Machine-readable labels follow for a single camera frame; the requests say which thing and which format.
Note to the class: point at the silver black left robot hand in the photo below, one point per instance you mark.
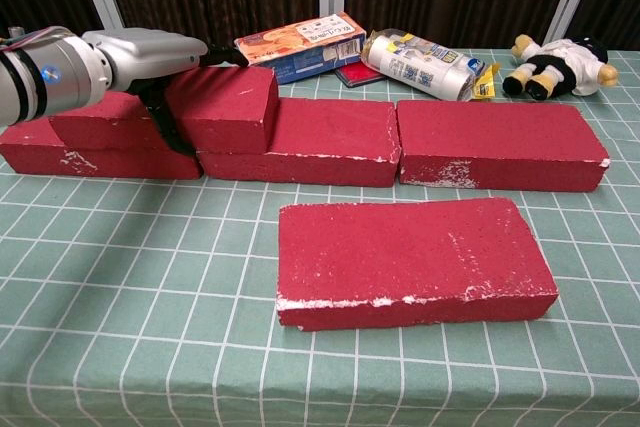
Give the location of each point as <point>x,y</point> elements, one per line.
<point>145,54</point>

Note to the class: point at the red brick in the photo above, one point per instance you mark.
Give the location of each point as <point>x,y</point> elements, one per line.
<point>400,252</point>
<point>330,132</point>
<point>495,132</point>
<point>220,102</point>
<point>30,157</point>

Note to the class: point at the red brick front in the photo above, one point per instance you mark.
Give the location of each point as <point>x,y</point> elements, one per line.
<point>400,252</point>

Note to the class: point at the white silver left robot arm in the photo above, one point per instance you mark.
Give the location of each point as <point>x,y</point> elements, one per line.
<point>45,77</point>

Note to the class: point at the orange blue biscuit box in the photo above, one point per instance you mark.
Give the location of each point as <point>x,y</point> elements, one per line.
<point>295,44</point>

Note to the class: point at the small red ink pad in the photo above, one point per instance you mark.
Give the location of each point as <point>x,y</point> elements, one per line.
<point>357,74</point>

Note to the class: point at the green white grid tablecloth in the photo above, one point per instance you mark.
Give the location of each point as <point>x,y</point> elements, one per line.
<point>150,297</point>

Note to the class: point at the silver white yellow package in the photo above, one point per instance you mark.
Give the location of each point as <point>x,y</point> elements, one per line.
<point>425,67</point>

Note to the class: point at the black white plush doll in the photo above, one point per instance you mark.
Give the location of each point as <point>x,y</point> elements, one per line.
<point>560,67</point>

